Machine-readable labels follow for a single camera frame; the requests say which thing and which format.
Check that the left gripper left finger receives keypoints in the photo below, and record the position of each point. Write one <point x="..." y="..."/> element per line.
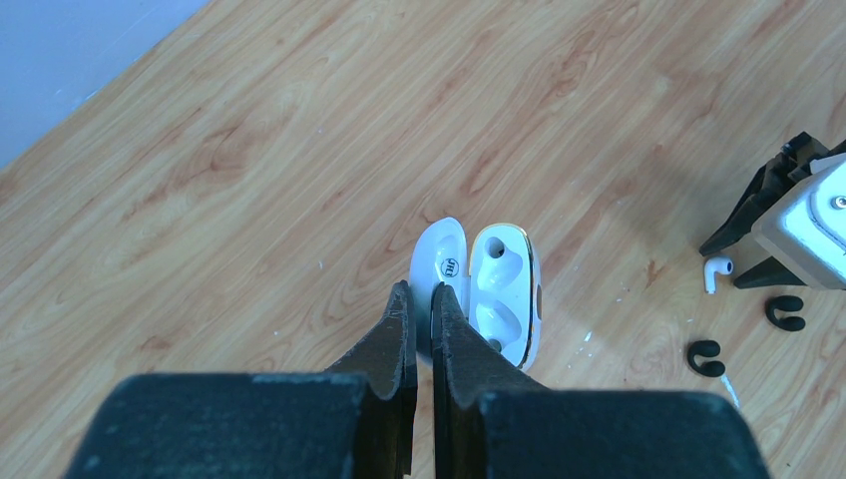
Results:
<point x="352" y="420"/>

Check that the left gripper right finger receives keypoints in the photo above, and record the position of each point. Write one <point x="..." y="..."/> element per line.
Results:
<point x="494" y="421"/>

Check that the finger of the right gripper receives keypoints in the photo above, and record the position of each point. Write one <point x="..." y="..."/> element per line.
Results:
<point x="770" y="183"/>
<point x="769" y="272"/>

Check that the white earbud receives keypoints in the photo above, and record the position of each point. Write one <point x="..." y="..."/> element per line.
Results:
<point x="713" y="268"/>

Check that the white earbud charging case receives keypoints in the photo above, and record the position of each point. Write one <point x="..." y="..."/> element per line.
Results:
<point x="497" y="281"/>

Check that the black clip earbud right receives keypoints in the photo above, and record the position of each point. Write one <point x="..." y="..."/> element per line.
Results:
<point x="781" y="312"/>

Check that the black clip earbud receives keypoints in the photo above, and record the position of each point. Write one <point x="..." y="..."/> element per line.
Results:
<point x="781" y="312"/>
<point x="701" y="357"/>

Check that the black clip earbud left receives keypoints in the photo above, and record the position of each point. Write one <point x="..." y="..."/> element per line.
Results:
<point x="701" y="357"/>

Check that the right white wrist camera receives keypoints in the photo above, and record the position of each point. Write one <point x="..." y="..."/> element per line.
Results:
<point x="805" y="229"/>

